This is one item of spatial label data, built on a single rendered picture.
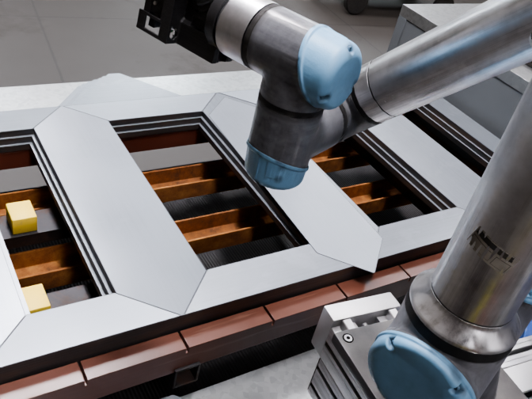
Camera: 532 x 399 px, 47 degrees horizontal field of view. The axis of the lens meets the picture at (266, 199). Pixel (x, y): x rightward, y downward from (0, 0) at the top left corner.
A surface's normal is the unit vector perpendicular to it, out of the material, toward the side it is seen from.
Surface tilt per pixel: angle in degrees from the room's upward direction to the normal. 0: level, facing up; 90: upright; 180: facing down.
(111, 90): 0
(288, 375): 0
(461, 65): 104
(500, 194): 90
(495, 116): 90
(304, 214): 0
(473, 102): 90
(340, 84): 90
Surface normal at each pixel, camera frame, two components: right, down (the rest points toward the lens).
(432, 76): -0.44, 0.65
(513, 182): -0.83, 0.18
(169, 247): 0.20, -0.79
